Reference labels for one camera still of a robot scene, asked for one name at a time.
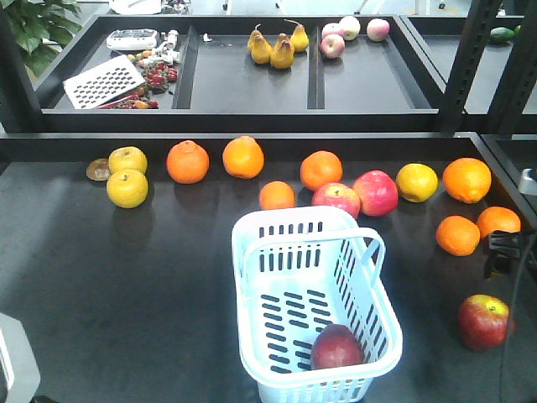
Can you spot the green avocados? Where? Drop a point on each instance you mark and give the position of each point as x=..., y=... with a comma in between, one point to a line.
x=503, y=35

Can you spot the red cherry tomatoes pile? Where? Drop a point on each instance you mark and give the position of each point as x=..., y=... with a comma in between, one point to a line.
x=159, y=73

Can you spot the black upright posts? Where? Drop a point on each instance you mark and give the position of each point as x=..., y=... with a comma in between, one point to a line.
x=491, y=87

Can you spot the pink red apple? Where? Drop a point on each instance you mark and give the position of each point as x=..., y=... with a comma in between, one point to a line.
x=337, y=194
x=378, y=193

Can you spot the yellow apple lower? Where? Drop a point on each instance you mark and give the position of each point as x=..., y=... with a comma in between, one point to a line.
x=127, y=188

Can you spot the white perforated tray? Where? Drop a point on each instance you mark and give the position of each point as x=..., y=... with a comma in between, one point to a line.
x=102, y=83

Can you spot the dark red apple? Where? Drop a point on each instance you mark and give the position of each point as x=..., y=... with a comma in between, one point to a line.
x=335, y=347

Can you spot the pale pink apples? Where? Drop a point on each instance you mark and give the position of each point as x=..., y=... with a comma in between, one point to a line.
x=334, y=36

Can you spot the small orange lower right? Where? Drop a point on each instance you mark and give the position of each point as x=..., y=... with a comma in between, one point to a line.
x=498, y=218

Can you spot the small orange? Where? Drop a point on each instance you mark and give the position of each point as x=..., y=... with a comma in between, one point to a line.
x=277, y=195
x=498, y=218
x=457, y=235

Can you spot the pink red apple right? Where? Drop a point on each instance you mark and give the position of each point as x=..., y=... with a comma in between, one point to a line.
x=378, y=193

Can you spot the white device box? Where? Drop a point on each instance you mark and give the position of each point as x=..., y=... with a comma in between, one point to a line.
x=132, y=39

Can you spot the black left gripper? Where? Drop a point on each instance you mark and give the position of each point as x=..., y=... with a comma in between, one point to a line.
x=20, y=375

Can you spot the brown mushroom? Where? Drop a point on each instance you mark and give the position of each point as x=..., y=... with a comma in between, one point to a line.
x=98, y=170

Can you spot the red yellow apple left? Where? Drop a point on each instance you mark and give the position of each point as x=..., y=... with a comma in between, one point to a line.
x=482, y=322

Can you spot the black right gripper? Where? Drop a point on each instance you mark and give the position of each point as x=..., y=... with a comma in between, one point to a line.
x=506, y=248

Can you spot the light blue plastic basket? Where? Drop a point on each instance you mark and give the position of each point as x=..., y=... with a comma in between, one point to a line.
x=296, y=271

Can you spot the large orange right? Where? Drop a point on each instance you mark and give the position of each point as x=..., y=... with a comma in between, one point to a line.
x=467, y=180

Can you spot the orange behind pink apples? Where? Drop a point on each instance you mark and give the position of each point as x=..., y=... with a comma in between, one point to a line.
x=320, y=168

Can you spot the yellow apple upper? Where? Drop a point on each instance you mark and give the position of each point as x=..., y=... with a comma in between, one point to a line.
x=129, y=157

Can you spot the brown yellow pears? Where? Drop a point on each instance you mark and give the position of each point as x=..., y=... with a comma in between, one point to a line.
x=281, y=54

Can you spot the green potted plant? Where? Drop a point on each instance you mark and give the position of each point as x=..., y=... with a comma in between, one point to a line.
x=42, y=29

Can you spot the yellow orange citrus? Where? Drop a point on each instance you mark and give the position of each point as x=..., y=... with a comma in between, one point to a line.
x=416, y=182

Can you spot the black wooden produce stand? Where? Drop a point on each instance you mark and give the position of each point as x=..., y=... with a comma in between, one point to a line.
x=138, y=305

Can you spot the pink red apple left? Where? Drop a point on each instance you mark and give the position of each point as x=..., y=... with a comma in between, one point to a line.
x=337, y=194

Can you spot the bumpy orange far left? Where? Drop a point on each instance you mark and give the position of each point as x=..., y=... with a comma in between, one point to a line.
x=187, y=162

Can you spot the small orange lower left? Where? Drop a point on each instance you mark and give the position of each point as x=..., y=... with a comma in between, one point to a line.
x=457, y=235

